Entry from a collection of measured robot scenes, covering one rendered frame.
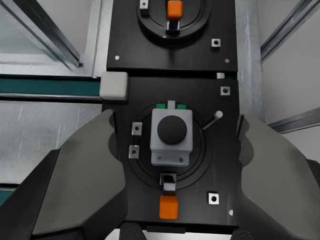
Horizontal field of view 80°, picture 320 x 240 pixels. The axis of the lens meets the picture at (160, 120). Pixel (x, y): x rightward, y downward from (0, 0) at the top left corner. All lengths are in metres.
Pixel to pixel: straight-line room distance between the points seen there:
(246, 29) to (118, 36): 0.25
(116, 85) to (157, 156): 0.16
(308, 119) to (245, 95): 0.10
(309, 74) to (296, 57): 0.05
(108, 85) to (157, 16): 0.16
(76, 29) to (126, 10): 0.19
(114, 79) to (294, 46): 0.45
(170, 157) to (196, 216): 0.14
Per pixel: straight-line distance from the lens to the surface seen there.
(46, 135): 0.45
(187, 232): 0.35
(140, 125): 0.29
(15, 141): 0.48
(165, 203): 0.22
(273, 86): 0.53
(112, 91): 0.33
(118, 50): 0.39
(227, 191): 0.34
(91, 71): 0.39
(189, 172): 0.31
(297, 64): 0.58
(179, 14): 0.30
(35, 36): 0.34
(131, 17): 0.42
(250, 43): 0.43
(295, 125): 0.36
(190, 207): 0.33
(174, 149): 0.20
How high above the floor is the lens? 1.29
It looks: 78 degrees down
